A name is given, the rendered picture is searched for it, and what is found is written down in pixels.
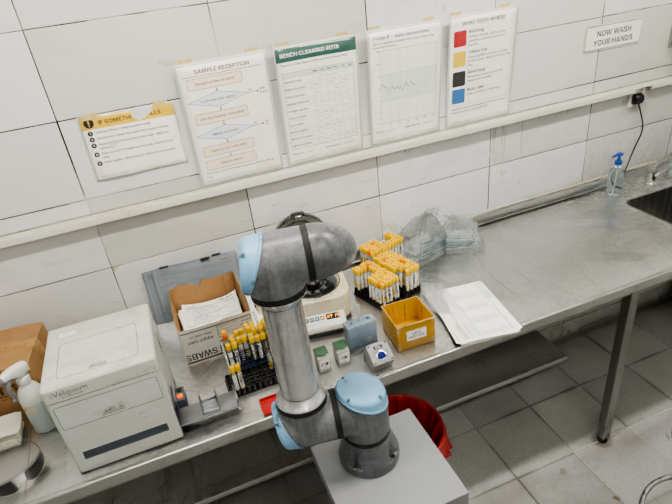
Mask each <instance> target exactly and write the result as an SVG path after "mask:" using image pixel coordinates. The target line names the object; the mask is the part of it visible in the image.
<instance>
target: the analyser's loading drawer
mask: <svg viewBox="0 0 672 504"><path fill-rule="evenodd" d="M232 388H233V390H232V391H229V392H226V393H224V394H221V395H218V396H217V394H216V390H215V389H214V393H215V395H212V396H209V397H207V398H204V399H201V398H200V395H198V399H199V402H197V403H195V404H192V405H189V406H186V407H183V408H180V409H177V410H176V413H177V416H178V419H179V422H180V424H181V427H183V426H186V425H189V424H192V423H194V422H197V421H200V420H203V419H206V418H209V417H211V416H214V415H217V414H220V413H223V412H225V411H228V410H231V409H234V408H237V407H238V408H239V410H240V409H241V407H240V403H239V399H238V396H237V393H236V390H235V387H234V385H232ZM209 405H211V406H212V407H209Z"/></svg>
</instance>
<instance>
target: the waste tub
mask: <svg viewBox="0 0 672 504"><path fill-rule="evenodd" d="M381 308H382V320H383V330H384V332H385V333H386V335H387V336H388V337H389V339H390V340H391V342H392V343H393V345H394V346H395V348H396V349H397V351H398V352H403V351H406V350H409V349H412V348H415V347H419V346H422V345H425V344H428V343H431V342H435V318H436V317H435V316H434V315H433V314H432V313H431V311H430V310H429V309H428V308H427V307H426V306H425V304H424V303H423V302H422V301H421V300H420V298H419V297H418V296H414V297H411V298H407V299H404V300H400V301H397V302H394V303H390V304H387V305H383V306H381Z"/></svg>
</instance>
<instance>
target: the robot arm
mask: <svg viewBox="0 0 672 504"><path fill-rule="evenodd" d="M356 253H357V246H356V242H355V239H354V237H353V236H352V235H351V233H350V232H349V231H347V230H346V229H345V228H343V227H340V226H338V225H335V224H330V223H322V222H314V223H306V224H302V225H297V226H292V227H287V228H282V229H277V230H269V231H266V232H258V233H256V234H252V235H248V236H244V237H242V238H241V239H240V240H239V242H238V258H239V272H240V283H241V291H242V294H243V295H247V296H251V300H252V302H253V304H255V305H256V306H258V307H261V310H262V314H263V319H264V323H265V327H266V332H267V336H268V340H269V344H270V349H271V353H272V357H273V362H274V366H275V370H276V375H277V379H278V383H279V388H280V390H279V391H278V393H277V395H276V400H275V401H274V402H272V404H271V411H272V417H273V421H274V424H275V427H276V431H277V434H278V437H279V439H280V442H281V443H282V445H283V446H284V447H285V448H286V449H288V450H293V449H299V448H300V449H303V448H305V447H308V446H312V445H316V444H320V443H324V442H329V441H333V440H337V439H341V441H340V445H339V456H340V461H341V464H342V466H343V467H344V469H345V470H346V471H347V472H348V473H350V474H351V475H353V476H355V477H358V478H362V479H374V478H379V477H382V476H384V475H386V474H387V473H389V472H390V471H391V470H392V469H393V468H394V467H395V466H396V464H397V462H398V460H399V456H400V450H399V443H398V440H397V437H396V436H395V434H394V432H393V431H392V429H391V428H390V422H389V412H388V397H387V395H386V390H385V387H384V385H383V383H382V382H381V381H380V380H379V379H378V378H376V377H375V376H372V375H371V374H368V373H363V372H353V373H349V374H346V375H344V376H342V378H341V379H339V380H338V381H337V383H336V386H335V387H334V388H330V389H325V387H324V385H323V384H322V383H321V382H320V381H318V380H317V377H316V372H315V367H314V362H313V356H312V351H311V346H310V341H309V335H308V330H307V325H306V320H305V315H304V309H303V304H302V298H303V297H304V295H305V294H306V292H307V285H306V283H308V282H313V281H317V280H321V279H325V278H328V277H330V276H333V275H335V274H337V273H339V272H341V271H343V270H345V269H346V268H348V267H349V266H350V265H351V264H352V263H353V261H354V259H355V257H356Z"/></svg>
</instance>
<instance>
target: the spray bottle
mask: <svg viewBox="0 0 672 504"><path fill-rule="evenodd" d="M29 370H30V368H29V366H28V364H27V362H25V361H20V362H17V363H15V364H14V365H12V366H11V367H9V368H7V369H6V370H5V371H4V372H3V373H2V374H1V375H0V386H2V385H3V384H4V389H5V391H6V393H7V394H8V395H9V396H10V397H12V398H13V402H16V403H17V402H18V400H19V402H20V404H21V406H22V408H23V410H24V412H25V413H26V415H27V417H28V419H29V421H30V422H31V424H32V426H33V428H34V429H35V431H36V432H37V433H47V432H49V431H51V430H53V429H54V428H55V427H56V426H55V424H54V422H53V420H52V418H51V416H50V414H49V412H48V410H47V408H46V407H45V404H44V402H43V400H42V398H41V396H40V394H39V390H40V384H39V383H38V382H36V381H34V380H31V377H30V375H29V374H28V373H27V372H28V371H29ZM15 380H16V383H17V385H18V386H19V388H18V393H17V394H18V397H17V395H16V394H15V393H14V392H13V391H12V389H11V383H12V382H14V381H15Z"/></svg>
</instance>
